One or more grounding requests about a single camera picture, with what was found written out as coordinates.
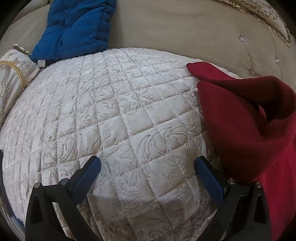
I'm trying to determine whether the gold patterned fringed pillow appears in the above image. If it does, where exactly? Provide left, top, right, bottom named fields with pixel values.
left=217, top=0, right=293, bottom=48

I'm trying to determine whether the beige tufted sofa backrest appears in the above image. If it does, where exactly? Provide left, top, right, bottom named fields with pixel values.
left=9, top=0, right=296, bottom=90

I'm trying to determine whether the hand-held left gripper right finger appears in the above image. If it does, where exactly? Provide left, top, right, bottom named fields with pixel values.
left=194, top=156, right=272, bottom=241

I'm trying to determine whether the cream pillow with gold trim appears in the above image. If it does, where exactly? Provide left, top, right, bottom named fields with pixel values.
left=0, top=44, right=45, bottom=127

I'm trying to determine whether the blue quilted cushion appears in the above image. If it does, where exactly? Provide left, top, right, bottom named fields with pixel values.
left=30, top=0, right=117, bottom=63

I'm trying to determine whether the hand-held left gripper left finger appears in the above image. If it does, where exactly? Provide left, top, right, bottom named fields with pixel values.
left=25, top=156, right=102, bottom=241

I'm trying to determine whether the cream quilted sofa cover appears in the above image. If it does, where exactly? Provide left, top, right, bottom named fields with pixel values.
left=0, top=47, right=245, bottom=241

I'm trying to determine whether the red garment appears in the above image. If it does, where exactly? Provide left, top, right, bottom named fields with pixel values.
left=186, top=61, right=296, bottom=241

